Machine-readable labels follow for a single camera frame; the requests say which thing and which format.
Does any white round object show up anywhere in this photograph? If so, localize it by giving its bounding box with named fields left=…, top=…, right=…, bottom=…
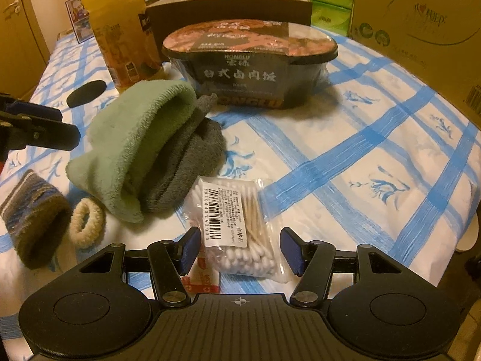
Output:
left=455, top=211, right=481, bottom=253

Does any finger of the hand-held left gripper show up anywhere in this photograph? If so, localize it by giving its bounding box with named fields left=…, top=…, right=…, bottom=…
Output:
left=0, top=93, right=82, bottom=152

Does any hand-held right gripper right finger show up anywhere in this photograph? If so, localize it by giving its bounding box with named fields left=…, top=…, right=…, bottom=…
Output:
left=280, top=227, right=404, bottom=308

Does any striped knit wristband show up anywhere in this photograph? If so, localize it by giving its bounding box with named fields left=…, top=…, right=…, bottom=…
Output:
left=0, top=170, right=72, bottom=270

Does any red white small packet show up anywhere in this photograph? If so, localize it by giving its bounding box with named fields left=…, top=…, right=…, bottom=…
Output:
left=180, top=255, right=223, bottom=294

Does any blue checked tablecloth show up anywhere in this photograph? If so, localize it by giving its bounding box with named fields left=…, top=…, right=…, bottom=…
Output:
left=0, top=26, right=481, bottom=311

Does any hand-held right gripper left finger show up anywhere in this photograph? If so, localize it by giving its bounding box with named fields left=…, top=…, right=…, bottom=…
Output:
left=77, top=227, right=202, bottom=307

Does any dark brown cardboard box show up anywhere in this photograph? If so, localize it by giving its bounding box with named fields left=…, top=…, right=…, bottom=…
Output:
left=145, top=0, right=313, bottom=63

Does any wooden cabinet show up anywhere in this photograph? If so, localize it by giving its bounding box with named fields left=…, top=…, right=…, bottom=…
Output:
left=0, top=0, right=52, bottom=99

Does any cream hair tie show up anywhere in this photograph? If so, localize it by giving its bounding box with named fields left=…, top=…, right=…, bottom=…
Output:
left=69, top=198, right=107, bottom=249

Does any large brown cardboard box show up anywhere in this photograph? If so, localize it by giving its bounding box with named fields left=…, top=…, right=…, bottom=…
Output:
left=346, top=0, right=481, bottom=118

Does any green fleece sock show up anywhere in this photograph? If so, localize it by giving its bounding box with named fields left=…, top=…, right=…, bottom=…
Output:
left=66, top=80, right=198, bottom=224

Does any cotton swab packet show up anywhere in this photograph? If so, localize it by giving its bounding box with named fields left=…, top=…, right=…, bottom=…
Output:
left=183, top=175, right=290, bottom=283

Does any instant noodle bowl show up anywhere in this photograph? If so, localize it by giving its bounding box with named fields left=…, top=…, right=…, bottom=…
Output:
left=162, top=20, right=338, bottom=110

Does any black round pad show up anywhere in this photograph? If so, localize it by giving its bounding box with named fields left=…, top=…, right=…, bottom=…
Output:
left=67, top=80, right=106, bottom=108

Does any orange juice bottle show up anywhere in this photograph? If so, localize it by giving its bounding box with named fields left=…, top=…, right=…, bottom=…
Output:
left=81, top=0, right=164, bottom=94

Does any blue milk carton box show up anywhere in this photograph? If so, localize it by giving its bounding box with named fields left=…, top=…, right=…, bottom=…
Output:
left=65, top=0, right=94, bottom=44

